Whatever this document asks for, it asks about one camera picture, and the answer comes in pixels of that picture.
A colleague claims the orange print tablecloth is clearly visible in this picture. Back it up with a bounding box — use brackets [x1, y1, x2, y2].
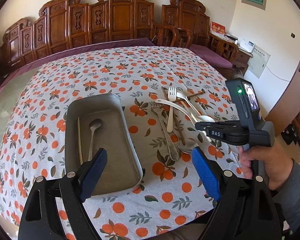
[0, 45, 243, 240]

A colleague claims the carved wooden sofa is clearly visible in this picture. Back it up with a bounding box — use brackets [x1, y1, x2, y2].
[0, 0, 157, 73]

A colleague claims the person's right forearm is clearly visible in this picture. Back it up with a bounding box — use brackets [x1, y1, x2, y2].
[269, 159, 300, 234]

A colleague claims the white spoon with looped handle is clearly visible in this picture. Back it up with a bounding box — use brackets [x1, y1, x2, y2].
[154, 99, 215, 125]

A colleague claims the white box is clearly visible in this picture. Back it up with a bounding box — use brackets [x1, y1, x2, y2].
[237, 38, 256, 53]

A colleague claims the metal fork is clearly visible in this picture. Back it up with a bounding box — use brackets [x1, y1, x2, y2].
[151, 104, 180, 162]

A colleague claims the white plastic fork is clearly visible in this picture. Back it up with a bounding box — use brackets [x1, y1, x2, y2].
[167, 87, 177, 132]

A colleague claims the red box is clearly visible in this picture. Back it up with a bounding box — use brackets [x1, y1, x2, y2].
[210, 21, 226, 37]

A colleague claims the brown chopstick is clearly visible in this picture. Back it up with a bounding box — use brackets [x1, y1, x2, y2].
[161, 87, 186, 144]
[179, 91, 206, 103]

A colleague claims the person's right hand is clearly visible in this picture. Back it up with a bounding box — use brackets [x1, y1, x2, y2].
[237, 144, 295, 191]

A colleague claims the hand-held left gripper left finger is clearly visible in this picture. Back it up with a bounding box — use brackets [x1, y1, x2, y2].
[17, 148, 108, 240]

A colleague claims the wooden side table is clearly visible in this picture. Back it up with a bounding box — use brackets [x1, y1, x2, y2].
[209, 32, 250, 69]

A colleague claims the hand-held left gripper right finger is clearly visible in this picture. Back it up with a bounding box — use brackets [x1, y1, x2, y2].
[191, 147, 283, 240]

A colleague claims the metal spoon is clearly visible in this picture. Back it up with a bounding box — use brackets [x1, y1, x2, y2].
[177, 130, 205, 155]
[87, 118, 102, 161]

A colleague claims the metal tray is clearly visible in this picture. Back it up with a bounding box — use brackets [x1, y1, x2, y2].
[65, 93, 143, 197]

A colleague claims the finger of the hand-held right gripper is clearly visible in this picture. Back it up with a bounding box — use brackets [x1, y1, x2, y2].
[206, 129, 241, 145]
[194, 121, 241, 131]

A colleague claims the green framed wall panel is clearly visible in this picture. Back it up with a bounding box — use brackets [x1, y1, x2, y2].
[241, 0, 268, 11]

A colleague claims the carved wooden armchair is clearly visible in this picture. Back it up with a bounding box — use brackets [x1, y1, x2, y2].
[151, 0, 212, 50]

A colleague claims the long purple sofa cushion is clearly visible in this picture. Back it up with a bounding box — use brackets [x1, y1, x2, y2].
[0, 38, 156, 94]

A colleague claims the purple armchair cushion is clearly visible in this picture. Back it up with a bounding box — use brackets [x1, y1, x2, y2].
[189, 44, 233, 68]

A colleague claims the white wall panel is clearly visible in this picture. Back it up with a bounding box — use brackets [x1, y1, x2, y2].
[247, 46, 271, 79]

